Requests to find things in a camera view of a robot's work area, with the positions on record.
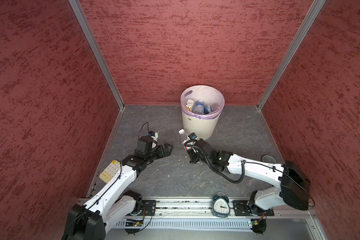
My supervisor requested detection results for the white red label bottle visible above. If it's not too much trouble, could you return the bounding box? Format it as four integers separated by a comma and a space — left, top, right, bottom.
179, 129, 191, 151

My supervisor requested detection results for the blue label bottle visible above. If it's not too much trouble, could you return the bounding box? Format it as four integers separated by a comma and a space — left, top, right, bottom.
193, 100, 205, 115

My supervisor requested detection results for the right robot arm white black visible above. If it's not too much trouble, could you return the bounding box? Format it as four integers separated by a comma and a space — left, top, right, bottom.
183, 140, 316, 216

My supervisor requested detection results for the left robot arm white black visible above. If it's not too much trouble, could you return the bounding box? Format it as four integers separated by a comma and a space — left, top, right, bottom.
62, 131, 174, 240

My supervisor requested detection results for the white ribbed waste bin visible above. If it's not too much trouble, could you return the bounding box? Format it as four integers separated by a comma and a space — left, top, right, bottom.
182, 113, 222, 140

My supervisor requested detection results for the purple bin liner bag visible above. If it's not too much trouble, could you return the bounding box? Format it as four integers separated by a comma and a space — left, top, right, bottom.
180, 85, 225, 120

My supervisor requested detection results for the beige calculator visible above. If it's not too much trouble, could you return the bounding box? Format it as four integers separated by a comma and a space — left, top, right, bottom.
99, 160, 121, 184

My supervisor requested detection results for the green alarm clock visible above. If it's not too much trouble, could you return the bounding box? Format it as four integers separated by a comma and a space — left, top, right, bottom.
211, 192, 231, 218

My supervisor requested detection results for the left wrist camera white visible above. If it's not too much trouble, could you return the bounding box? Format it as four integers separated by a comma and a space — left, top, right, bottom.
147, 131, 159, 145

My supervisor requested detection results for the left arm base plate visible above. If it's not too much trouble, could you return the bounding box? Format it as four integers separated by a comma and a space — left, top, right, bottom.
138, 200, 157, 216

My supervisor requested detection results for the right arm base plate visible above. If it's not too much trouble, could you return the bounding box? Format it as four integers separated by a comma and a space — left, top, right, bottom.
232, 200, 275, 217

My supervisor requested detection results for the aluminium rail frame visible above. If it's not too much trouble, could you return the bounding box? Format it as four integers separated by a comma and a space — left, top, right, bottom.
110, 198, 327, 240

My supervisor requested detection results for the left corner aluminium post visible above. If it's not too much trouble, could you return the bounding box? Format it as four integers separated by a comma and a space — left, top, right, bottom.
69, 0, 125, 111

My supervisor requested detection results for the corner aluminium post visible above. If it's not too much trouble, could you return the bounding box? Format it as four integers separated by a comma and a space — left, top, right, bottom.
257, 0, 326, 112
69, 0, 125, 111

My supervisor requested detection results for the right corner aluminium post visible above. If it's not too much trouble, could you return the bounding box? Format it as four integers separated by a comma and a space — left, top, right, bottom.
257, 0, 326, 112

